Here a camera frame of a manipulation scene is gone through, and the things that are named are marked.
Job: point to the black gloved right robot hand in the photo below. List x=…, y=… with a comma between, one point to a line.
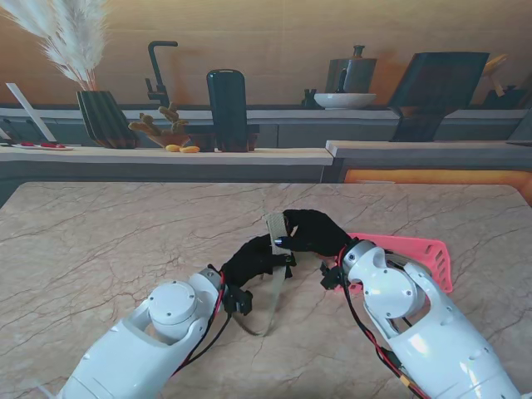
x=320, y=232

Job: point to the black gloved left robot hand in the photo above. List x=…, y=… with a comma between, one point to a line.
x=249, y=259

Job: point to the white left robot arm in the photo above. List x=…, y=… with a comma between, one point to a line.
x=141, y=345

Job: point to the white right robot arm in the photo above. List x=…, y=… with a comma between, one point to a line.
x=424, y=324

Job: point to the pink plastic mesh basket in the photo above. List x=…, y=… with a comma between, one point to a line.
x=432, y=253

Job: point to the orange fruits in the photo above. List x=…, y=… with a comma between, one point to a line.
x=187, y=149

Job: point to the grey stone counter top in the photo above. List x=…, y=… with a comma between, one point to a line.
x=415, y=149

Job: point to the small black stand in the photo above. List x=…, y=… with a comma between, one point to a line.
x=309, y=99

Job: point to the white ceramic bowl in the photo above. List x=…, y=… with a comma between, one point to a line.
x=345, y=100

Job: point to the tall dark cylindrical canister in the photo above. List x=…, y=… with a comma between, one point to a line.
x=228, y=108

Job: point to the light wood counter top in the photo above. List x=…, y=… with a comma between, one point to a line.
x=124, y=156

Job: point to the grey pot with lid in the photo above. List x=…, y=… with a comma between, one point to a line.
x=351, y=72

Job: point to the dark range hood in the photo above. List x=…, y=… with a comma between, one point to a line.
x=436, y=87

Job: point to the dark ribbed vase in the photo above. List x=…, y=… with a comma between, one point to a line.
x=106, y=120

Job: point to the black kitchen faucet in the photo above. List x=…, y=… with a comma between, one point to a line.
x=157, y=75

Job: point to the dark utensil holder with spoons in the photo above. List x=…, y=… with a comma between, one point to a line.
x=505, y=97

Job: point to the plate with red food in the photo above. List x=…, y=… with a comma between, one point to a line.
x=45, y=146

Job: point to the white leaning board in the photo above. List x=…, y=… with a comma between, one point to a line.
x=29, y=110

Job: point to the white pampas grass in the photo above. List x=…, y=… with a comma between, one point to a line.
x=70, y=41

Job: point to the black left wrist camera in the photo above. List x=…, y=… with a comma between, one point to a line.
x=239, y=301

